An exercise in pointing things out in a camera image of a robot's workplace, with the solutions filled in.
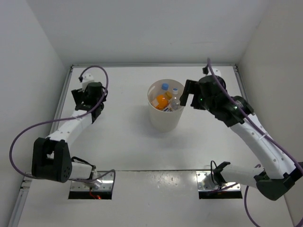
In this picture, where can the left aluminium frame rail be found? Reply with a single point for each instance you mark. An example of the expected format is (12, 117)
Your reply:
(41, 146)

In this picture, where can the clear unlabelled plastic bottle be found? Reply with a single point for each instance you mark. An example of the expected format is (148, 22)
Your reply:
(175, 92)

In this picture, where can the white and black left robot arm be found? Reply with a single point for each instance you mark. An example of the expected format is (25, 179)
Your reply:
(51, 155)

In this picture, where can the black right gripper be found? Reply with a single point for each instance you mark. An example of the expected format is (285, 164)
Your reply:
(190, 87)

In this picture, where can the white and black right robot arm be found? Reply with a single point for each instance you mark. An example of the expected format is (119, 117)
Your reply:
(278, 173)

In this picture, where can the orange plastic bottle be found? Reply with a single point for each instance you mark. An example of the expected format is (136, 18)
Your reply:
(162, 101)

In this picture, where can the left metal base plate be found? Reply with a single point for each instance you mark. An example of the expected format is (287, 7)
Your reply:
(104, 184)

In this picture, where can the clear bottle white label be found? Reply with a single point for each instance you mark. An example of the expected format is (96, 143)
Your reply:
(174, 105)

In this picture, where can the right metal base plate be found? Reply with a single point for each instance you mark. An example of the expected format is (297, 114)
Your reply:
(205, 184)

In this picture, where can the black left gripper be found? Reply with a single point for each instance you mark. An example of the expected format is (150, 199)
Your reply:
(77, 94)

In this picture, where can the clear bottle blue label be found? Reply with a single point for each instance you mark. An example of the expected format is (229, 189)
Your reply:
(160, 90)

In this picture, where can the metal base plate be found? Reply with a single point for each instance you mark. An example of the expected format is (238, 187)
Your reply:
(205, 184)
(104, 184)

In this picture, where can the cream plastic bin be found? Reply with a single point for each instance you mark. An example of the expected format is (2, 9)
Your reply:
(160, 120)

